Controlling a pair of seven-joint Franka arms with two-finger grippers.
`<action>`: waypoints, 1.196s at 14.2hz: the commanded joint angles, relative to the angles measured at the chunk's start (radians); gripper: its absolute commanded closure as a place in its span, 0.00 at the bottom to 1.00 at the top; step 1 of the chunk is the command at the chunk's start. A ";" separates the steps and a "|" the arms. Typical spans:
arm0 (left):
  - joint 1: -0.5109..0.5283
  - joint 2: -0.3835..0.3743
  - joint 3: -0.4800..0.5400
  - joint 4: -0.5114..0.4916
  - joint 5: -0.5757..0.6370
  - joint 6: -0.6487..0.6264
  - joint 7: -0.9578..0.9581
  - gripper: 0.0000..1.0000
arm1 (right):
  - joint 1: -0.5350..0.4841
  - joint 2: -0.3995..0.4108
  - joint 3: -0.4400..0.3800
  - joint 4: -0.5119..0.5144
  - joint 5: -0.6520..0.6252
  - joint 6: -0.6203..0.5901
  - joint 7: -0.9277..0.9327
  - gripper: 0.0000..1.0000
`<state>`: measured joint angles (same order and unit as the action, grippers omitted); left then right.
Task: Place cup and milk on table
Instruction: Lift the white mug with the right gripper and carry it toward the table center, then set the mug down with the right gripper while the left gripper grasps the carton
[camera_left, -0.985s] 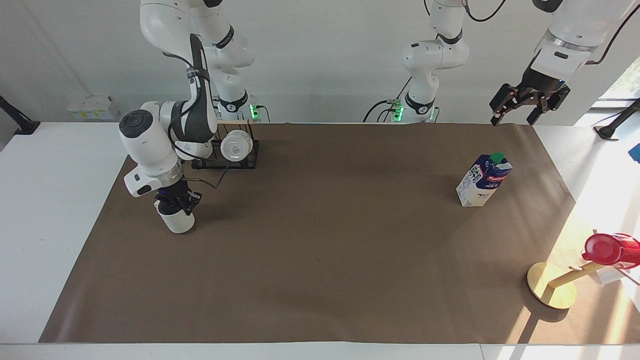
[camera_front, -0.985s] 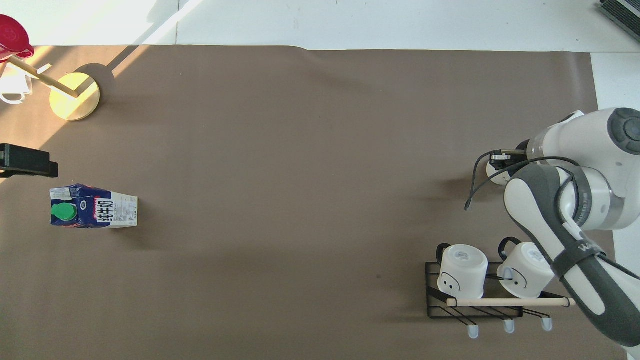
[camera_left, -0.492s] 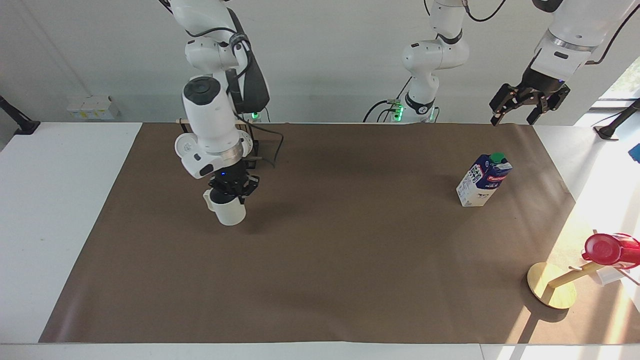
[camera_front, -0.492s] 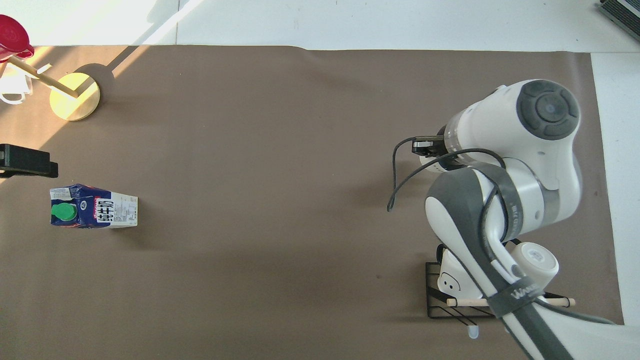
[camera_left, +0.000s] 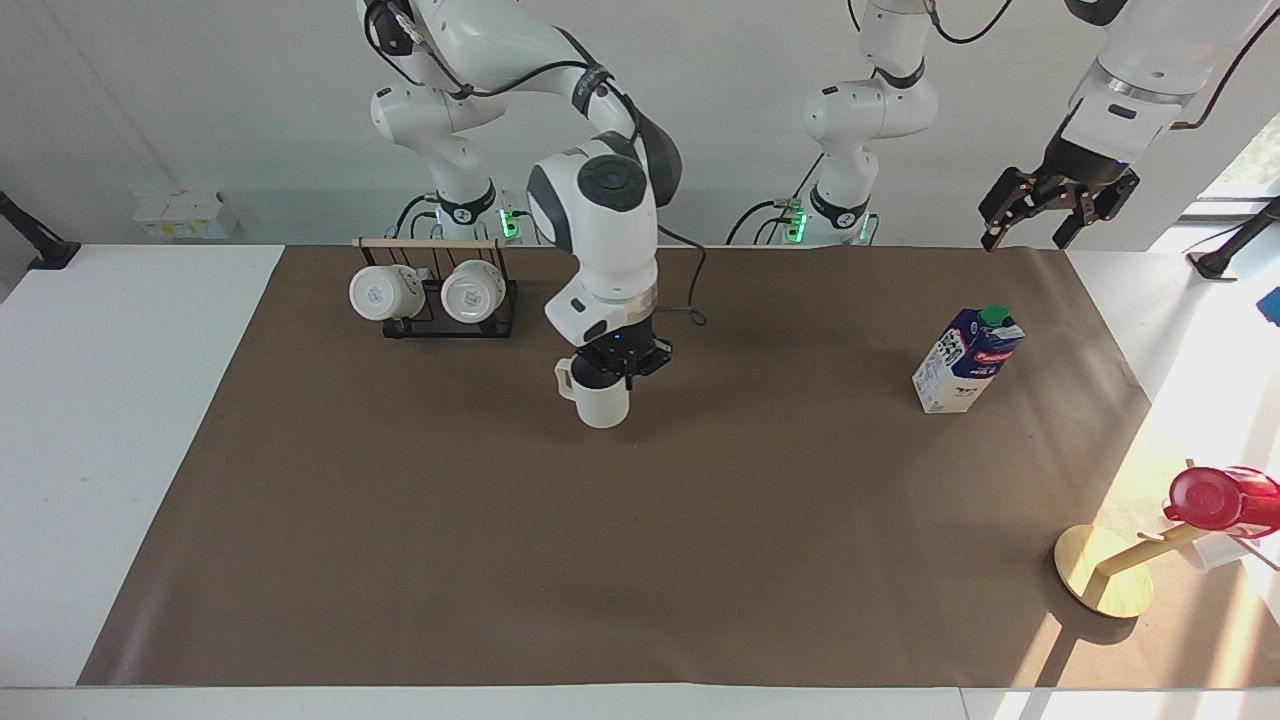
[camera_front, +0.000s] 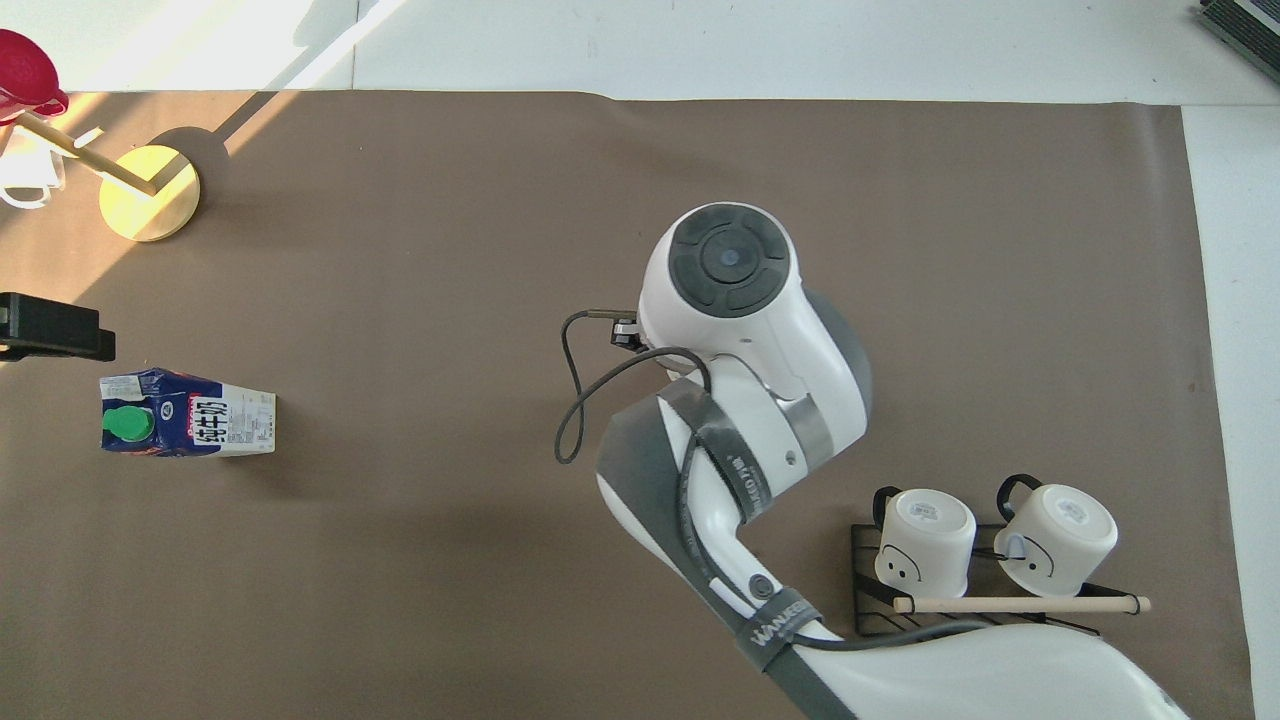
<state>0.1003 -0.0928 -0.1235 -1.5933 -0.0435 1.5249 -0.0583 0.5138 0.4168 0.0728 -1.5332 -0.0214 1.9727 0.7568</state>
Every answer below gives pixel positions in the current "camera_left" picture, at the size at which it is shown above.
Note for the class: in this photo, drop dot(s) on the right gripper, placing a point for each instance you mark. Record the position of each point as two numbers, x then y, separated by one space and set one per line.
622 352

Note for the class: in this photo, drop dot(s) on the wooden stand with round base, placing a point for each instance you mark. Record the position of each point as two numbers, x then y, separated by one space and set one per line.
1100 575

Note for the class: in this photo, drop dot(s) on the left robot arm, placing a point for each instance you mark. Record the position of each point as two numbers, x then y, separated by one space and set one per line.
1130 70

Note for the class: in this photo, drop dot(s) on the blue object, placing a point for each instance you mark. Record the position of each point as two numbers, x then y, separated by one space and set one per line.
1271 306

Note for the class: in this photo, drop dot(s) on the blue white milk carton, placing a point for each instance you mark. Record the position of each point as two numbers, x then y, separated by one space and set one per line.
962 362

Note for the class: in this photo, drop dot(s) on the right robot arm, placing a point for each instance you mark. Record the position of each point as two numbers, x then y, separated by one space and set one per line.
600 240

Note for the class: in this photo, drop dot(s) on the red mug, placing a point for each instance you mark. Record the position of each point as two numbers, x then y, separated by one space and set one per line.
1220 498

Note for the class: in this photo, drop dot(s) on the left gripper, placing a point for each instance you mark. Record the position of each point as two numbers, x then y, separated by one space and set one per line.
1088 162

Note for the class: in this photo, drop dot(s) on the white boxes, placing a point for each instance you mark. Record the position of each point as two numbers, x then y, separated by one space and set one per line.
185 215

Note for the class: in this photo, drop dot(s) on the black stand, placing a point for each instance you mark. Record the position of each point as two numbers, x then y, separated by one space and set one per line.
45 250
1230 250

